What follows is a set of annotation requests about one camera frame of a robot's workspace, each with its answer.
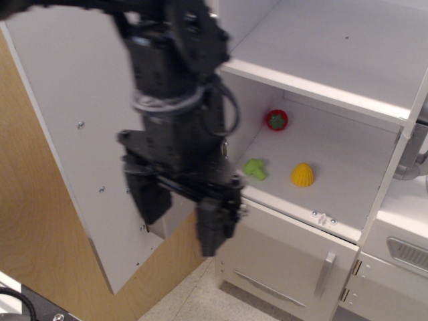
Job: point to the brass oven hinge upper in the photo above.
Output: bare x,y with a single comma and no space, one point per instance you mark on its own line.
356,267

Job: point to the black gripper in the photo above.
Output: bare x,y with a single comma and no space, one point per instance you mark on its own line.
179,151

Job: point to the brass oven hinge lower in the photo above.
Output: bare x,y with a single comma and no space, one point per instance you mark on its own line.
344,295

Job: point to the yellow toy corn piece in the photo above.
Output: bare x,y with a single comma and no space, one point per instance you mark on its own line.
302,175

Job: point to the red toy tomato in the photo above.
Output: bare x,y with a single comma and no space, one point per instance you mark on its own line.
276,120

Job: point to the grey oven vent panel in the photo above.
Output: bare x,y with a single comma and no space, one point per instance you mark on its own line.
408,253

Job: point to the grey ice dispenser box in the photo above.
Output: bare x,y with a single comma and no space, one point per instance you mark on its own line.
180,209

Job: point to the silver freezer door handle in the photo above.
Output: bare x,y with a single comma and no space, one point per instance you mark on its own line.
324,274

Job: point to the white door latch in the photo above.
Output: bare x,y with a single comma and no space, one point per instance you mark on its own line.
324,219

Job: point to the white lower freezer door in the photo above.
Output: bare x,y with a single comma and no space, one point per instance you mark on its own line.
278,259

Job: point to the silver fridge door hinge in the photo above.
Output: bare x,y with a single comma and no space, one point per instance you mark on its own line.
225,148

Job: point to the white toy oven unit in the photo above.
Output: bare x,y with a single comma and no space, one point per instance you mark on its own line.
384,288

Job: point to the white toy fridge cabinet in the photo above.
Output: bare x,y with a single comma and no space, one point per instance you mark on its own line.
352,78

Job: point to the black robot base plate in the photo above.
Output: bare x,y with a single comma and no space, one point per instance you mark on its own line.
18,302

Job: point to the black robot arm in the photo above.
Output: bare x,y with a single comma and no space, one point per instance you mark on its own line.
175,48

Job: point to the green toy broccoli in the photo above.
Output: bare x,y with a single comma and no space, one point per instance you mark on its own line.
254,166

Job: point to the white fridge door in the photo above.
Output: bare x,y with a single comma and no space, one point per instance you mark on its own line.
76,71

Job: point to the brass oven hinge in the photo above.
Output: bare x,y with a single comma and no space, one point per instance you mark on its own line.
344,295
356,267

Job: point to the grey toy faucet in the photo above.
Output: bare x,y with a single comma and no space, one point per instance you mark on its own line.
413,162

